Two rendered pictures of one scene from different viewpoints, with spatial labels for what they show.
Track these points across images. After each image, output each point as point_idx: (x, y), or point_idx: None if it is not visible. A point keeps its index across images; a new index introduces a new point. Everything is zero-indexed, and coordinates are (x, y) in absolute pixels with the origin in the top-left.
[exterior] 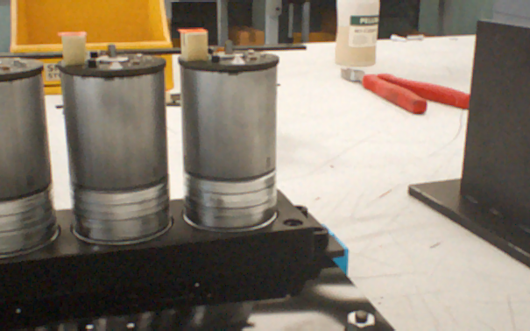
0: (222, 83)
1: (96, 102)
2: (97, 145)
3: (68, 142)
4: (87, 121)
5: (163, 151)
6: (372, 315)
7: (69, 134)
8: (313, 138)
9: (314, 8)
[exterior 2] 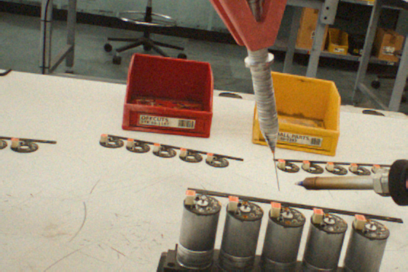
0: (366, 241)
1: (321, 239)
2: (318, 252)
3: (307, 246)
4: (316, 243)
5: (339, 257)
6: None
7: (308, 243)
8: (404, 222)
9: None
